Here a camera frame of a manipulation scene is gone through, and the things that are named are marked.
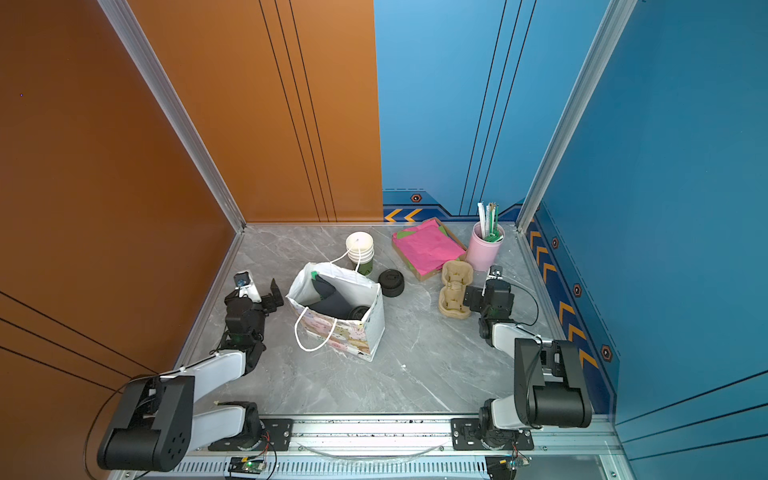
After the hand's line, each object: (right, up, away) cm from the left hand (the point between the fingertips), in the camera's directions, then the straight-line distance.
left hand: (258, 281), depth 87 cm
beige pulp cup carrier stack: (+61, 0, +16) cm, 63 cm away
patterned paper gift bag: (+32, -13, -14) cm, 37 cm away
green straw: (+19, +3, -8) cm, 20 cm away
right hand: (+69, -3, +7) cm, 69 cm away
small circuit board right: (+66, -43, -16) cm, 81 cm away
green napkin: (+43, +15, +26) cm, 53 cm away
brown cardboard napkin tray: (+61, +15, +26) cm, 68 cm away
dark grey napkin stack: (+24, -4, -13) cm, 28 cm away
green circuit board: (+5, -42, -16) cm, 46 cm away
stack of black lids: (+39, -1, +9) cm, 40 cm away
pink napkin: (+53, +10, +21) cm, 57 cm away
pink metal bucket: (+71, +8, +17) cm, 74 cm away
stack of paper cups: (+29, +9, +8) cm, 31 cm away
